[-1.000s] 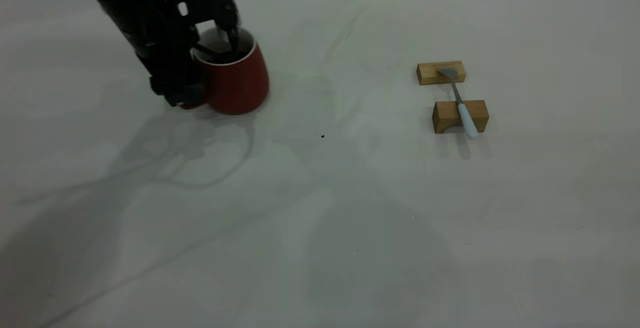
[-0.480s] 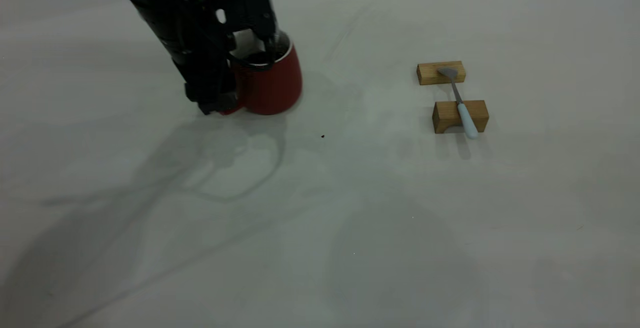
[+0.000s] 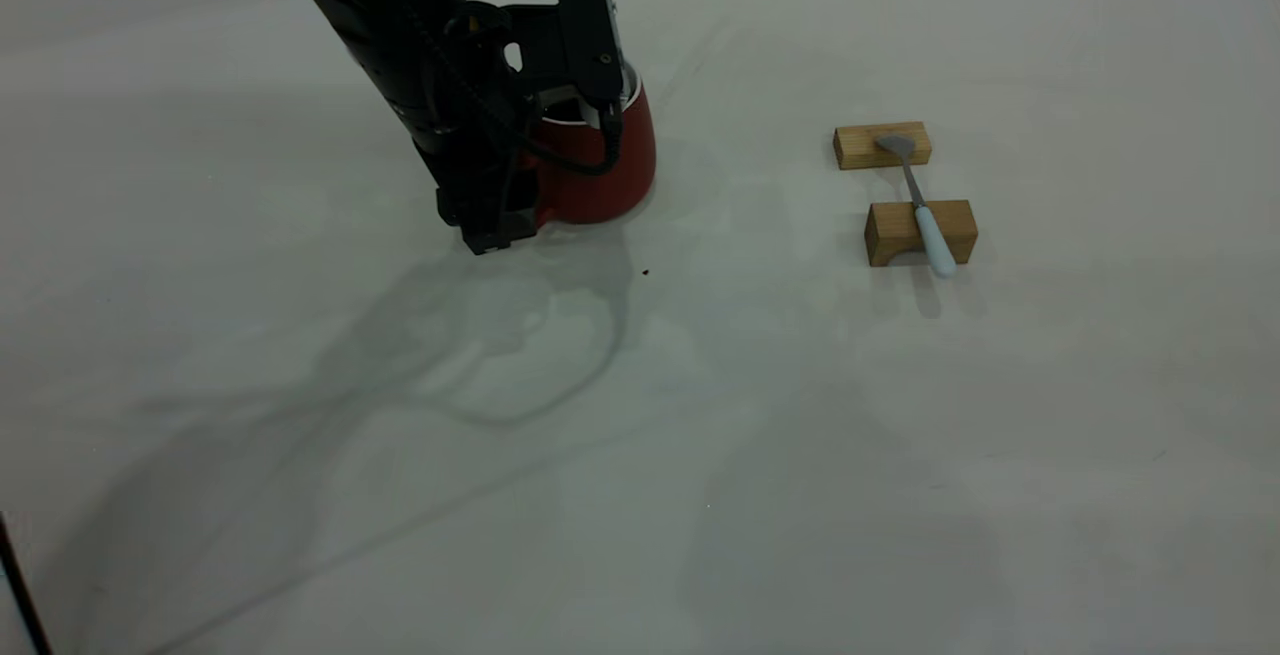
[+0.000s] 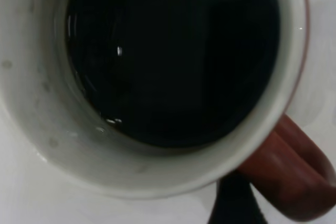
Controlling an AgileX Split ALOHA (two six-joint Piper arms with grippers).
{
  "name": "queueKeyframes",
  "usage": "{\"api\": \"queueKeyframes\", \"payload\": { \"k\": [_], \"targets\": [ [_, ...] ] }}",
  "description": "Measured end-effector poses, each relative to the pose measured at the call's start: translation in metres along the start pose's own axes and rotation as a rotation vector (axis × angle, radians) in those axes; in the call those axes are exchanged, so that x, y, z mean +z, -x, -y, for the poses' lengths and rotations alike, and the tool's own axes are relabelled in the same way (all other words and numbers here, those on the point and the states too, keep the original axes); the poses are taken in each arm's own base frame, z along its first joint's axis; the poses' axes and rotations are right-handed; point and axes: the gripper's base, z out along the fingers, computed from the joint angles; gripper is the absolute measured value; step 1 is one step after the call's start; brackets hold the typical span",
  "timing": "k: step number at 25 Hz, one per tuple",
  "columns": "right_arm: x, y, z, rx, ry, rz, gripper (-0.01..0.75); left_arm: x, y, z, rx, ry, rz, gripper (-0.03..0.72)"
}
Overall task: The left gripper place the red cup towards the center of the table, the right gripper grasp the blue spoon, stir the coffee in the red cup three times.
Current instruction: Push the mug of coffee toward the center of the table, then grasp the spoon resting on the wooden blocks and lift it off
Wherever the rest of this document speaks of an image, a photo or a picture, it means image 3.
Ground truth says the arched wooden block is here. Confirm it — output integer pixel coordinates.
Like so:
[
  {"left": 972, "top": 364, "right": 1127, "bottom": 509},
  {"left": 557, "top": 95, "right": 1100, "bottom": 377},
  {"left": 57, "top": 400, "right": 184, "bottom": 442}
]
[{"left": 864, "top": 199, "right": 979, "bottom": 268}]

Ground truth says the red ceramic coffee cup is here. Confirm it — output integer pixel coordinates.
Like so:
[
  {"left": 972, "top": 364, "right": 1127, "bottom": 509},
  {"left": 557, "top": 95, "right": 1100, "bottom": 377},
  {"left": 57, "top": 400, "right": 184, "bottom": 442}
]
[{"left": 520, "top": 60, "right": 658, "bottom": 226}]

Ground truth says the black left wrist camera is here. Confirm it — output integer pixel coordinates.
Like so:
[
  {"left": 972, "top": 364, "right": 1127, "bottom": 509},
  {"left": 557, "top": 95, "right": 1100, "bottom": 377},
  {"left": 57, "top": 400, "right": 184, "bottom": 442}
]
[{"left": 505, "top": 0, "right": 623, "bottom": 108}]

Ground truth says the flat rectangular wooden block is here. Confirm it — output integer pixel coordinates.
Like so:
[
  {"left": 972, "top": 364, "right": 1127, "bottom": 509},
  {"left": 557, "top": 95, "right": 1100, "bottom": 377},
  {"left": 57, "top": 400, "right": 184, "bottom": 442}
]
[{"left": 833, "top": 121, "right": 933, "bottom": 172}]

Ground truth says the thin black rod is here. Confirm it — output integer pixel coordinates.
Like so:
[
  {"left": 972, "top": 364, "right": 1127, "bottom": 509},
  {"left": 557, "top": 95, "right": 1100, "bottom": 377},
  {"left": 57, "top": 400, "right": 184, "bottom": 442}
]
[{"left": 0, "top": 513, "right": 53, "bottom": 655}]

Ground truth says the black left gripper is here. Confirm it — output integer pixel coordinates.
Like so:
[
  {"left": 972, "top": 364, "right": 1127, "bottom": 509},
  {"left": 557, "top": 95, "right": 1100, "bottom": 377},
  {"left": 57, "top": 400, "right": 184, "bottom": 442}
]
[{"left": 400, "top": 5, "right": 546, "bottom": 256}]

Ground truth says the black left wrist camera cable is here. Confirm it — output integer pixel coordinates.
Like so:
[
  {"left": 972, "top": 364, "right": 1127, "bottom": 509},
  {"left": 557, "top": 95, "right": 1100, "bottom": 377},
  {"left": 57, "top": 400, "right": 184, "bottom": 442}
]
[{"left": 515, "top": 103, "right": 626, "bottom": 178}]

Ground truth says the spoon with light blue handle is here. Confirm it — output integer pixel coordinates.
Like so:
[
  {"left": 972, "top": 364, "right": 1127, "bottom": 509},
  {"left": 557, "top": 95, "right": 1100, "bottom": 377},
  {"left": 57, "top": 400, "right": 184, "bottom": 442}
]
[{"left": 876, "top": 133, "right": 958, "bottom": 279}]

